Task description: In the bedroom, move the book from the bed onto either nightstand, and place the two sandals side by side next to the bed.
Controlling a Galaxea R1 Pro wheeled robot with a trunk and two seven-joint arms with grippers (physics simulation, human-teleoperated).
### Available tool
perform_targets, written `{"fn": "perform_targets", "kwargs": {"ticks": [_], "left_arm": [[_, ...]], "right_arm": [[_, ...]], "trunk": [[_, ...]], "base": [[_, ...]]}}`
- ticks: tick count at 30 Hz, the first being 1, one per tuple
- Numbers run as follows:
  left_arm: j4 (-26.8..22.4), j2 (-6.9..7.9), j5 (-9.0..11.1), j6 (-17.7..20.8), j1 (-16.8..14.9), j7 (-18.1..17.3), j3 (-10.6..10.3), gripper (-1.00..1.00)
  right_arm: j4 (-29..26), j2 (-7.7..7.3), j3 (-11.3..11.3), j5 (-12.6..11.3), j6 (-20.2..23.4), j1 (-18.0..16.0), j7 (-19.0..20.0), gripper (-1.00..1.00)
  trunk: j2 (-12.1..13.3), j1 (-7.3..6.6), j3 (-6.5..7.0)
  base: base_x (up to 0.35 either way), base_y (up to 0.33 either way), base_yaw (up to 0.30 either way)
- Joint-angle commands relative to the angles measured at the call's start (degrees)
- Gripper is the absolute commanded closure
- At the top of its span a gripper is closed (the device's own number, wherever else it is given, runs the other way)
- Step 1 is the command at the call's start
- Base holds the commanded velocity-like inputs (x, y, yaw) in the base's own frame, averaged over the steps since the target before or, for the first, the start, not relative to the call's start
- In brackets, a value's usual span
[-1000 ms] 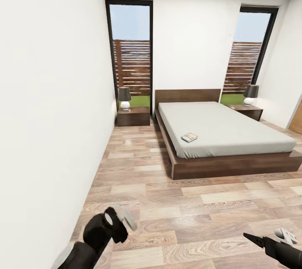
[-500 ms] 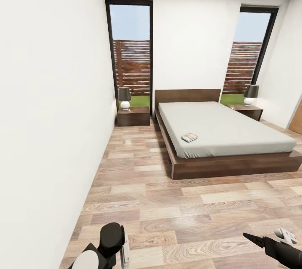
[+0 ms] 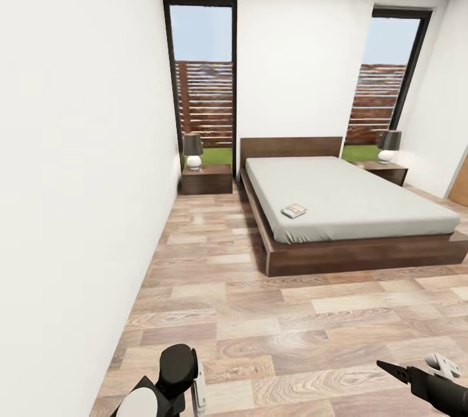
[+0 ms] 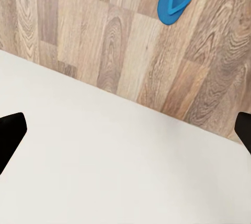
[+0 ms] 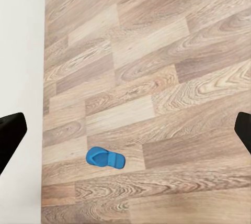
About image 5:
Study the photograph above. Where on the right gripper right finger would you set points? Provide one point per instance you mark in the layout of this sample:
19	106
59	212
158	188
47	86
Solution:
243	128

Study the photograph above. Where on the sandal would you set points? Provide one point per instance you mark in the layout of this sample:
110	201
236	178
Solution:
102	157

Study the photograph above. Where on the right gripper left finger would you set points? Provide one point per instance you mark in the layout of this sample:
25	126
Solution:
12	130

